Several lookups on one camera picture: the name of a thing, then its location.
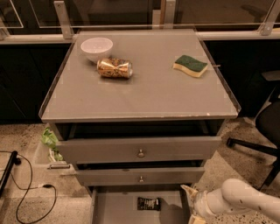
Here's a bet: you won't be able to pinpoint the grey middle drawer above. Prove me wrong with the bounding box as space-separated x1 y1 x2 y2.
76 167 205 186

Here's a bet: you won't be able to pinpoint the green bag in bin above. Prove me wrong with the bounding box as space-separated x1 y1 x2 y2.
41 127 63 162

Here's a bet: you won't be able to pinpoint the grey bottom drawer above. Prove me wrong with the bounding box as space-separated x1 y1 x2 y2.
90 187 191 224

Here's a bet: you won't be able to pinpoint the black office chair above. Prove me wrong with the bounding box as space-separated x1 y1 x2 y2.
226 69 280 192

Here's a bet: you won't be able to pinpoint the green yellow sponge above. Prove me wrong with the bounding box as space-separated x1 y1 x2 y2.
172 55 207 78

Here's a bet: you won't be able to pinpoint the black rxbar chocolate wrapper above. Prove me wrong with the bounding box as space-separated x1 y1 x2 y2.
137 197 161 211

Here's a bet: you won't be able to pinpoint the grey top drawer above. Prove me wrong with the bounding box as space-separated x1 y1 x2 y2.
57 136 221 164

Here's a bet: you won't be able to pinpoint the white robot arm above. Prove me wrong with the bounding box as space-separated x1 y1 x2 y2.
180 178 280 224

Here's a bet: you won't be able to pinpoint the metal window rail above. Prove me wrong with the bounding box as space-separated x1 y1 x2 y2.
1 28 280 45

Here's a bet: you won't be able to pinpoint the grey drawer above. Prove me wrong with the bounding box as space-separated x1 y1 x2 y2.
90 187 191 224
76 167 205 186
57 136 221 164

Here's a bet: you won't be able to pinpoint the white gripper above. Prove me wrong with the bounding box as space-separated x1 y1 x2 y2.
180 185 215 224

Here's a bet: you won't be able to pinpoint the gold crushed soda can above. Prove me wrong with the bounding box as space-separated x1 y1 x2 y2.
97 58 132 79

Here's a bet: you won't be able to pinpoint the white ceramic bowl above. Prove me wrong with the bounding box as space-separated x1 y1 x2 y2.
80 38 113 63

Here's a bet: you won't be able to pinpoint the grey drawer cabinet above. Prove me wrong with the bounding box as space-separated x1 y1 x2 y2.
38 28 242 224

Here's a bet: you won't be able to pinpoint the clear plastic bin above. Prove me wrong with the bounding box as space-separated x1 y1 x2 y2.
33 134 75 176

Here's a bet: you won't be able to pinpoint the black stand leg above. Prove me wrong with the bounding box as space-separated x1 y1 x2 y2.
0 150 18 198

